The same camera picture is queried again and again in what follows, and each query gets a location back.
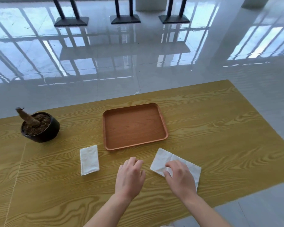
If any black plant pot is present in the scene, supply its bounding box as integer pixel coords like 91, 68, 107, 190
21, 112, 60, 143

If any folded white tissue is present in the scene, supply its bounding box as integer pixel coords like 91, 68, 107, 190
80, 146, 100, 176

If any brown wooden tray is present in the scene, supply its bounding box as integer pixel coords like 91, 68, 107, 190
102, 103, 169, 151

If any person's right forearm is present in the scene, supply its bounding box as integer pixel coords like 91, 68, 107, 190
182, 195, 231, 227

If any person's right hand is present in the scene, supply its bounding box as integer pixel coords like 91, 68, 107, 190
163, 160, 198, 202

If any person's left forearm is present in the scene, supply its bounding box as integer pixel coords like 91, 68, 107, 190
82, 193, 136, 227

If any white tissue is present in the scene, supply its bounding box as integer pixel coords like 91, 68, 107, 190
80, 146, 100, 176
150, 148, 202, 191

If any white pillar base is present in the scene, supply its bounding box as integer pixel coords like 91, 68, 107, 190
135, 0, 168, 11
241, 0, 273, 9

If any brown plant stump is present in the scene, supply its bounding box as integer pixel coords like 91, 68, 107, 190
16, 107, 41, 127

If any black metal stand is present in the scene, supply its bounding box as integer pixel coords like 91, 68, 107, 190
159, 0, 191, 24
110, 0, 141, 24
52, 0, 89, 27

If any person's left hand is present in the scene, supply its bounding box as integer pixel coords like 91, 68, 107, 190
115, 157, 146, 200

